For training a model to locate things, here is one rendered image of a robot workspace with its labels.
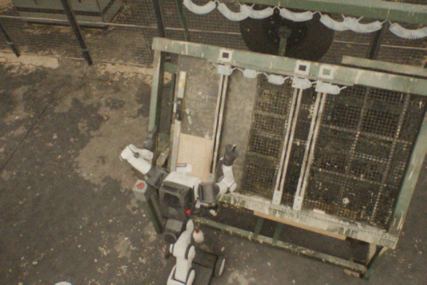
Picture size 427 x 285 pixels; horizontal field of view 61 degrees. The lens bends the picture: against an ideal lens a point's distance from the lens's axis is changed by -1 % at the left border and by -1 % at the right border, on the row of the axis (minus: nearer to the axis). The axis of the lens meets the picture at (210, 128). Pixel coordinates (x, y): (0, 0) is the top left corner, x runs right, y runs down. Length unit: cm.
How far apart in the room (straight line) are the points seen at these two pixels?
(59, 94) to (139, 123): 152
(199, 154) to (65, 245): 195
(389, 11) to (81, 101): 430
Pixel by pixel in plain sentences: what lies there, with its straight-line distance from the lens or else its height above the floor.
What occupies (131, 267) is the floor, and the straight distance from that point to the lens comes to 408.
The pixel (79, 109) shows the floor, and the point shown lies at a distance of 566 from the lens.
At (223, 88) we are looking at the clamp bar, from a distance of 298.
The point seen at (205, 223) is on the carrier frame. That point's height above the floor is 18.
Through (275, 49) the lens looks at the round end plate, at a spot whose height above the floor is 165.
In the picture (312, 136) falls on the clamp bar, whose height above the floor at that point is 143.
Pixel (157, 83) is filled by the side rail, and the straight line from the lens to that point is 322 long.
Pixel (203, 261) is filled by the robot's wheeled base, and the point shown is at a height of 20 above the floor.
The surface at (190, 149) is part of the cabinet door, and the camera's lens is 327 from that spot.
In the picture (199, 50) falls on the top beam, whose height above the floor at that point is 190.
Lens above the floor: 368
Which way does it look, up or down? 49 degrees down
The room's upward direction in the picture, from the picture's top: 7 degrees counter-clockwise
